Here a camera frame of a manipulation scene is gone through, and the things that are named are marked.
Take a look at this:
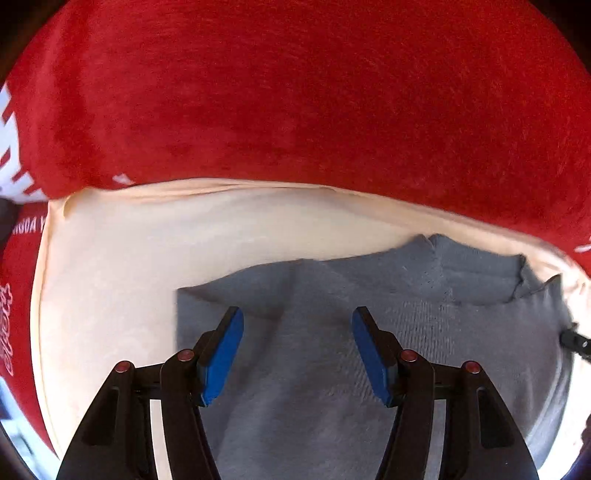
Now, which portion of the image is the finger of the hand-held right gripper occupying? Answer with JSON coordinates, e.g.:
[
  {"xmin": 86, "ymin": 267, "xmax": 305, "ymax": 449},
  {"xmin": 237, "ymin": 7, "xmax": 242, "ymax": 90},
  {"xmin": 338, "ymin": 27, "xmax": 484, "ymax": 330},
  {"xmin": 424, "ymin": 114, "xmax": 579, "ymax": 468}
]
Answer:
[{"xmin": 560, "ymin": 323, "xmax": 591, "ymax": 358}]

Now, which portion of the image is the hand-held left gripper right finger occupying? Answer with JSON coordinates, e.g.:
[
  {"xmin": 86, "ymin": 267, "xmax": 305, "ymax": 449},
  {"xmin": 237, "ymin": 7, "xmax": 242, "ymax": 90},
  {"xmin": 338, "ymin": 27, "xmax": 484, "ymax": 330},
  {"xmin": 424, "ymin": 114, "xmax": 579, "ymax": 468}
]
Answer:
[{"xmin": 352, "ymin": 306, "xmax": 541, "ymax": 480}]

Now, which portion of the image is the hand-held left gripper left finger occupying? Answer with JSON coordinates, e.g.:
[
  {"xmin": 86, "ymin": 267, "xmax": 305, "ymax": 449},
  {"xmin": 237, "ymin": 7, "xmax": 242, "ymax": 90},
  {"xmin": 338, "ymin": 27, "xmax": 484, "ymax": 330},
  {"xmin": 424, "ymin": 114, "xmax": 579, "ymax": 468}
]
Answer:
[{"xmin": 55, "ymin": 306, "xmax": 245, "ymax": 480}]

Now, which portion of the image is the grey knit sweater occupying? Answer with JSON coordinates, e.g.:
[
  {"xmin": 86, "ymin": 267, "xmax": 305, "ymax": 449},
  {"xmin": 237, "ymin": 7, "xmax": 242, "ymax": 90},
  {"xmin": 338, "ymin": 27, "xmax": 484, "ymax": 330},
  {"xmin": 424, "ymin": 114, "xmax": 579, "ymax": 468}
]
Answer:
[{"xmin": 175, "ymin": 234, "xmax": 586, "ymax": 480}]

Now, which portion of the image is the cream cloth mat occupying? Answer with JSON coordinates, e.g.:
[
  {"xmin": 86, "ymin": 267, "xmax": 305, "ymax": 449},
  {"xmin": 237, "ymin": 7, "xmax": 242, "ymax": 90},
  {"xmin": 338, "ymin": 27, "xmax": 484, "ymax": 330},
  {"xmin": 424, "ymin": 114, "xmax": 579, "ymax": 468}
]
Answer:
[{"xmin": 32, "ymin": 178, "xmax": 591, "ymax": 462}]

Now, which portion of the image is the red printed blanket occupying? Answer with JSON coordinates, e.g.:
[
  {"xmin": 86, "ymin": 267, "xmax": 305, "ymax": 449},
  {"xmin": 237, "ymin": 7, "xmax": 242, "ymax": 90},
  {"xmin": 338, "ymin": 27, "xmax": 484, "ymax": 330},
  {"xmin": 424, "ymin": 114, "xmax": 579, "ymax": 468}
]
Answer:
[{"xmin": 0, "ymin": 0, "xmax": 591, "ymax": 457}]

